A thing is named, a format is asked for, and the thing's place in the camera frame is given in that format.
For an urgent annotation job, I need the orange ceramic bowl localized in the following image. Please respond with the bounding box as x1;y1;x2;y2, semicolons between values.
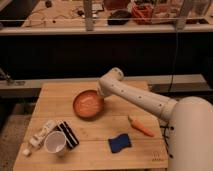
73;90;104;118

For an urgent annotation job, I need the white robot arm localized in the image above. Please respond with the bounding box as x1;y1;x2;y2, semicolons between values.
98;68;213;171

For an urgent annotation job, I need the orange toy carrot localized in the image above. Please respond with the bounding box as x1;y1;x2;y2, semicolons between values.
128;116;154;137

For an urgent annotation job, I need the blue sponge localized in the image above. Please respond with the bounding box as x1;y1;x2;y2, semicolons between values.
108;133;131;153

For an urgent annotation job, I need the black object on shelf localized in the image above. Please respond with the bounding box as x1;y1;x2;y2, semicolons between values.
107;10;131;25

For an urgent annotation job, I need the white paper cup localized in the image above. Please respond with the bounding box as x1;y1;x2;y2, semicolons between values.
44;131;66;156

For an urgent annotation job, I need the orange tool on shelf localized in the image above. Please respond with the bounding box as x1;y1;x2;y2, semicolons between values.
131;4;152;25

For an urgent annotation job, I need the white tube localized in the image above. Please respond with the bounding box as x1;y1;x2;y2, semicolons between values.
22;120;56;156

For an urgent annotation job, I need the black hanging cable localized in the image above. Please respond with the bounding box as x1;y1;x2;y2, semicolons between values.
167;29;180;92

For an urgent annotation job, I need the black cable bundle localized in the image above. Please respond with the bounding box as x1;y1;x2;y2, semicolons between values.
160;121;174;159

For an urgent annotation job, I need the grey metal post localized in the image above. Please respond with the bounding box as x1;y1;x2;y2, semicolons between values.
83;0;93;31
175;0;193;30

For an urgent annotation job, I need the grey metal post right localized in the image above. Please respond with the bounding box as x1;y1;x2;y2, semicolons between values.
175;0;193;30

